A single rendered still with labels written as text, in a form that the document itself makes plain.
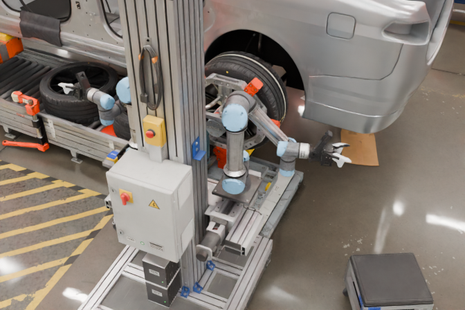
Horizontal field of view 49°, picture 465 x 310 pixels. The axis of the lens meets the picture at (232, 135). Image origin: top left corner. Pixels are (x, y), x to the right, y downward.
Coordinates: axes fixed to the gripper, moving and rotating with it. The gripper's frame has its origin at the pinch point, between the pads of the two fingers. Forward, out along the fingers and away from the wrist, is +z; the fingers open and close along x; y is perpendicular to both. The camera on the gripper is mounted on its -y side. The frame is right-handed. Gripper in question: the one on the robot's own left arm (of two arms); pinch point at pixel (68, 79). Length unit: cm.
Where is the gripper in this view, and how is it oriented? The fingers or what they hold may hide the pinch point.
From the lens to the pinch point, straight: 310.2
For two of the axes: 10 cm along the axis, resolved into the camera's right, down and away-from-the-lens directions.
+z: -7.9, -3.8, 4.8
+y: -0.9, 8.5, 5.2
